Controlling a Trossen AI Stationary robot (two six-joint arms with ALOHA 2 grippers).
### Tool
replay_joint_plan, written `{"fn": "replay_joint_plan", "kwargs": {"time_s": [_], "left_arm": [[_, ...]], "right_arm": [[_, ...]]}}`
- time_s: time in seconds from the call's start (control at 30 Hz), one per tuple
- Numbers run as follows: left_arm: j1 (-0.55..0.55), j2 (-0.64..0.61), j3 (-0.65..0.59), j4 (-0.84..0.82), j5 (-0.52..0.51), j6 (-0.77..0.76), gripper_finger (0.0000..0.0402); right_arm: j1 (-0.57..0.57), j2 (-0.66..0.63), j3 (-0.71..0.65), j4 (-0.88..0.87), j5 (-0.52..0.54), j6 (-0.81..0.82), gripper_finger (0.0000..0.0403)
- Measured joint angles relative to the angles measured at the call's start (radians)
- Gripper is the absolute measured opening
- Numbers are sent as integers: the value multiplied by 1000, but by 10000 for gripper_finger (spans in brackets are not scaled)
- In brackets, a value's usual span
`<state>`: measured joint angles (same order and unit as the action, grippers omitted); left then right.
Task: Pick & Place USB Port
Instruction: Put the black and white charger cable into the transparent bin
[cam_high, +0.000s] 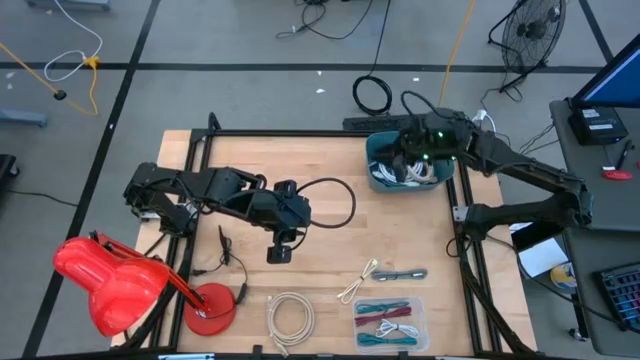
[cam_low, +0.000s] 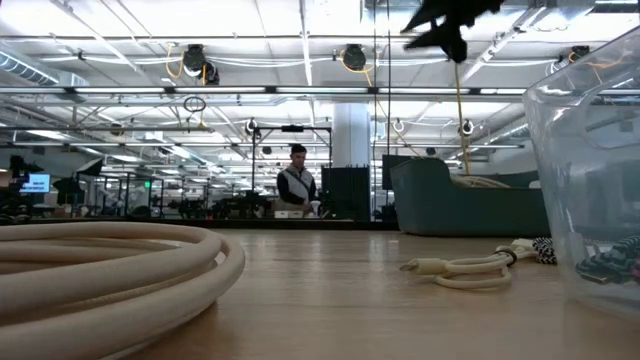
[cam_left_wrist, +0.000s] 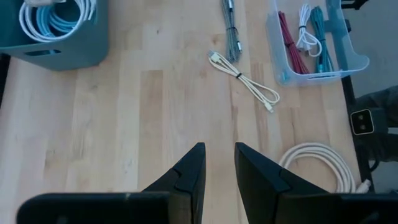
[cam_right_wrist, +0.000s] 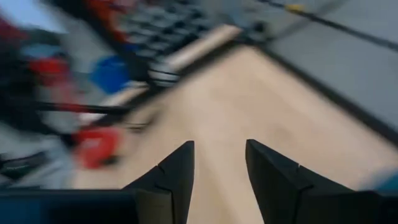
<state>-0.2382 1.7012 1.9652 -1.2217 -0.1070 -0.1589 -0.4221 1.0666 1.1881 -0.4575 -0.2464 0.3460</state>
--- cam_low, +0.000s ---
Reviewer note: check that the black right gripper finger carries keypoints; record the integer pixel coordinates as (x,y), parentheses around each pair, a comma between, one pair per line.
(447,45)
(422,20)

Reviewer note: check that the black gantry frame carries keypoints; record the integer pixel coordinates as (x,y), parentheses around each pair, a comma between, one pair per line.
(292,128)

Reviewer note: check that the black cabinet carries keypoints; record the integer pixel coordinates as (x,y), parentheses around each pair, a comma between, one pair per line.
(345,195)

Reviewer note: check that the person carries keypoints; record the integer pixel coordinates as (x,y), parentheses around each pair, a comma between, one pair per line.
(296,187)

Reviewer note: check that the clear plastic container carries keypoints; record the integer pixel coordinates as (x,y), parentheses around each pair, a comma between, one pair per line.
(590,200)

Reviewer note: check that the black aluminium table frame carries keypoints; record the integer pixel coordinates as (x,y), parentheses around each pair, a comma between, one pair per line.
(200,223)

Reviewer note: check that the teal plastic bin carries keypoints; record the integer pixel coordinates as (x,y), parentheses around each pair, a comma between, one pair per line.
(450,210)

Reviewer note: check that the small blue lit monitor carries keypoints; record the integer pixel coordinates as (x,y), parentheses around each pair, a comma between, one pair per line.
(35,183)

